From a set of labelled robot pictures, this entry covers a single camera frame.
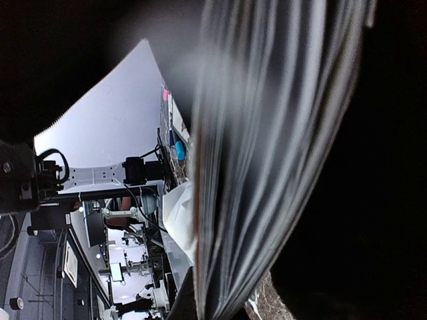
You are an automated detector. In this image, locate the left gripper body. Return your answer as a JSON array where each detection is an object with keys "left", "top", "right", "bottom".
[{"left": 1, "top": 139, "right": 40, "bottom": 215}]

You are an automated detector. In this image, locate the dog book Why Dogs Bark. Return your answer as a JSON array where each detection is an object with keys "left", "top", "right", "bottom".
[{"left": 191, "top": 1, "right": 376, "bottom": 319}]

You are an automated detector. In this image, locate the black student backpack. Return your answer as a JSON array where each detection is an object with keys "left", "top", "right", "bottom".
[{"left": 1, "top": 1, "right": 426, "bottom": 319}]

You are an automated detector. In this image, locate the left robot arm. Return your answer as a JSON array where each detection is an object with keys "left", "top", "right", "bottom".
[{"left": 1, "top": 140, "right": 165, "bottom": 215}]

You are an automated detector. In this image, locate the black marker with blue cap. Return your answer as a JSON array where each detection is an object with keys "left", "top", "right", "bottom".
[{"left": 169, "top": 129, "right": 186, "bottom": 161}]

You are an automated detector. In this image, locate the square floral ceramic plate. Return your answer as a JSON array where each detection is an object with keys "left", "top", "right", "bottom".
[{"left": 171, "top": 97, "right": 190, "bottom": 143}]

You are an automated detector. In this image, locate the black marker with pink cap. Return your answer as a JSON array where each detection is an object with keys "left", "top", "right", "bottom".
[{"left": 163, "top": 89, "right": 169, "bottom": 101}]

